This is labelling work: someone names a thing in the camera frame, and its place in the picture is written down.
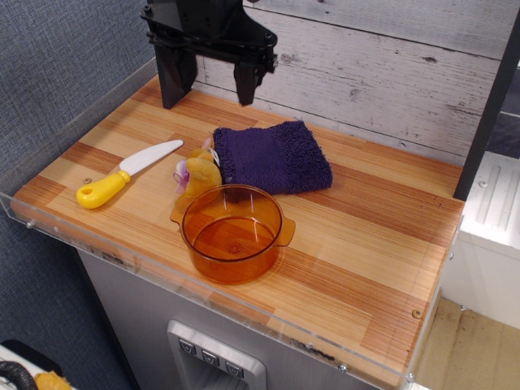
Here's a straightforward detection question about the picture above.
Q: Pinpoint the black yellow object bottom left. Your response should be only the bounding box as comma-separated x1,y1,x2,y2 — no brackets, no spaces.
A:
1,340,74,389

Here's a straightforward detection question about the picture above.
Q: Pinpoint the grey toy fridge cabinet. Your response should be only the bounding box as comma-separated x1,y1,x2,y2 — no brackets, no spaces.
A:
79,251,370,389

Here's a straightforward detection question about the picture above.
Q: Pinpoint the yellow handled white toy knife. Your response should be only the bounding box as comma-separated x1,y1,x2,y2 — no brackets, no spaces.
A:
76,140,184,210

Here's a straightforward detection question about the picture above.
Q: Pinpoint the purple folded cloth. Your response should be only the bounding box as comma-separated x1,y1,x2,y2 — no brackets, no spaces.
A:
213,121,333,194

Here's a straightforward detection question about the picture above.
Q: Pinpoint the yellow plush cheese toy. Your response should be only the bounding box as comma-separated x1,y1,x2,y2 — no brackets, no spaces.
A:
174,137,223,201

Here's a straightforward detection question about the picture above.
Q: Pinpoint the silver dispenser button panel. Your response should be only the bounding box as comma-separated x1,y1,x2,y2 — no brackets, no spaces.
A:
167,320,267,390

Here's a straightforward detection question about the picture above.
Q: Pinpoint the black right frame post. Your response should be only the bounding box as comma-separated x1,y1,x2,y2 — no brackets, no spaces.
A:
453,12,519,201

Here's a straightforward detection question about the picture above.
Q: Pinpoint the clear acrylic table guard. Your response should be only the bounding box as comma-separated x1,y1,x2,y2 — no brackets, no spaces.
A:
2,79,463,389

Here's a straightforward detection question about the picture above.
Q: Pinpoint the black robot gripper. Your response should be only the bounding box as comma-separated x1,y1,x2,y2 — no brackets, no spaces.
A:
140,0,278,109

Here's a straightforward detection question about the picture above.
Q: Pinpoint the white grey side appliance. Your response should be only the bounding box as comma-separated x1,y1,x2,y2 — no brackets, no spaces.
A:
440,152,519,328

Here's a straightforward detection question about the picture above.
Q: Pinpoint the orange transparent plastic pot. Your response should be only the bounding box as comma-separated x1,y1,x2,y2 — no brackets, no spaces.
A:
171,184,296,284

